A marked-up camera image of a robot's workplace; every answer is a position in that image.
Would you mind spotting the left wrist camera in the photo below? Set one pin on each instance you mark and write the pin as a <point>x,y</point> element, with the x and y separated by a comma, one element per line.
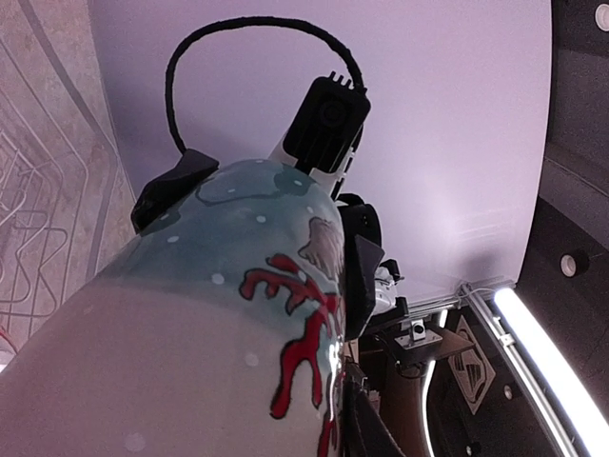
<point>325,133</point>

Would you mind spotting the white wire dish rack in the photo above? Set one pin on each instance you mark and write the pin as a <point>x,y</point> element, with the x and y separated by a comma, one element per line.
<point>59,173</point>

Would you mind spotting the overhead camera mount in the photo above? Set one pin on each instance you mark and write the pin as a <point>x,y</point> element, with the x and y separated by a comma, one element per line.
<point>422,342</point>

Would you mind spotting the ceiling light tube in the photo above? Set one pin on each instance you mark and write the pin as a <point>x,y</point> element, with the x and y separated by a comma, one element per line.
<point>577,403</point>

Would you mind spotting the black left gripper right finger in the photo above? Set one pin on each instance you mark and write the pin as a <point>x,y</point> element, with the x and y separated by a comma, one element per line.
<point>363,253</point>

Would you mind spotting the tall patterned mug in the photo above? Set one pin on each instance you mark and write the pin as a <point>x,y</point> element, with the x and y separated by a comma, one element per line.
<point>218,331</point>

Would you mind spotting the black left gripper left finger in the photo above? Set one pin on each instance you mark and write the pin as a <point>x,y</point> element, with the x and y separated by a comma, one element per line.
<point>164,191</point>

